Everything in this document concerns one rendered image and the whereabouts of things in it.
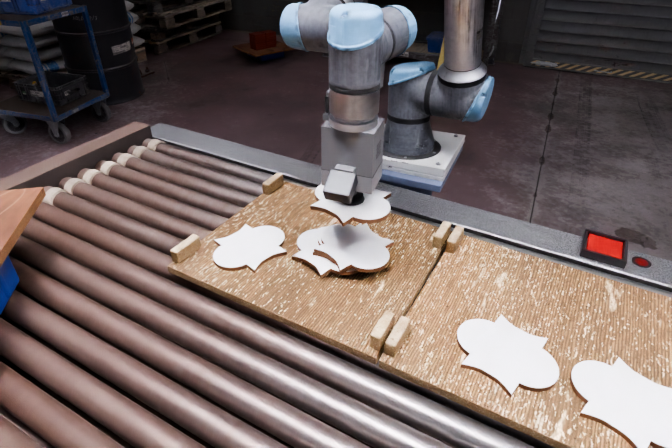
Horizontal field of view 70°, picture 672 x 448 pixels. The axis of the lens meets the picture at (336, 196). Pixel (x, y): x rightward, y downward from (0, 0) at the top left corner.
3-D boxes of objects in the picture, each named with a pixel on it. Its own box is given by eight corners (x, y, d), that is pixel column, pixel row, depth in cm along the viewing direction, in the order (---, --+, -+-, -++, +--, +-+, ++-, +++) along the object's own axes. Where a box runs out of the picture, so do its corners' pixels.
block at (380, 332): (384, 320, 73) (385, 307, 72) (395, 325, 73) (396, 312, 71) (367, 347, 69) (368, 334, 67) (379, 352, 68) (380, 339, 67)
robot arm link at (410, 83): (397, 103, 137) (400, 55, 130) (442, 110, 131) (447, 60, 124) (379, 115, 128) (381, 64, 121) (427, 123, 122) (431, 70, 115)
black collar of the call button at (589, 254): (583, 235, 95) (585, 228, 95) (625, 246, 92) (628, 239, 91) (579, 256, 90) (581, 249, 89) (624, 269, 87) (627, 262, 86)
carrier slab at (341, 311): (280, 185, 111) (280, 179, 110) (451, 237, 94) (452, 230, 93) (168, 272, 85) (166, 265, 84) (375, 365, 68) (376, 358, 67)
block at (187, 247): (195, 244, 90) (192, 232, 88) (202, 247, 89) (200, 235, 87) (171, 262, 85) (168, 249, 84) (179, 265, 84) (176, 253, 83)
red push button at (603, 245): (587, 238, 95) (589, 232, 94) (621, 247, 92) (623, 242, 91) (584, 255, 90) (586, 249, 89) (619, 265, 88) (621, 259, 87)
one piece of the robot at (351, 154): (303, 115, 66) (306, 213, 74) (365, 124, 63) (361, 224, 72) (332, 87, 75) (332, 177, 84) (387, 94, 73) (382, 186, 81)
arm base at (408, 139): (387, 134, 143) (388, 101, 138) (437, 139, 138) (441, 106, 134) (373, 152, 130) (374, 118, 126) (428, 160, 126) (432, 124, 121)
